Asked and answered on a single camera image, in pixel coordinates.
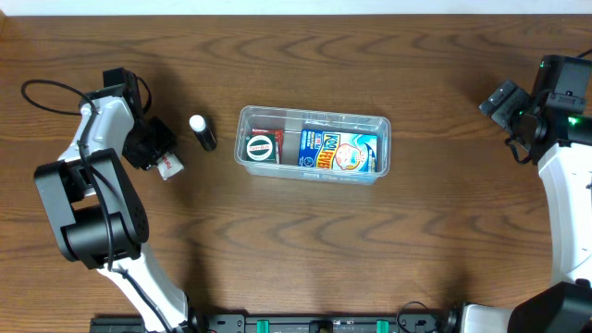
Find orange Panadol box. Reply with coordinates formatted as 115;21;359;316
252;129;283;164

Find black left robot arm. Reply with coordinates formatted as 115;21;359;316
34;73;201;332

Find white Panadol box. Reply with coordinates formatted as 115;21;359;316
156;152;184;180

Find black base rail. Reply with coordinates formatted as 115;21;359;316
89;312;463;333

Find blue Kool Fever box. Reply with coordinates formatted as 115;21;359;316
298;129;377;173

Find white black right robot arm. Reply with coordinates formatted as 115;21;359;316
456;80;591;333

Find clear plastic container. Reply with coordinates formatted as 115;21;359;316
234;105;391;184

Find green Zam-Buk box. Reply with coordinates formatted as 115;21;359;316
245;134;278;164

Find dark bottle white cap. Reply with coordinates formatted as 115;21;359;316
189;115;217;152

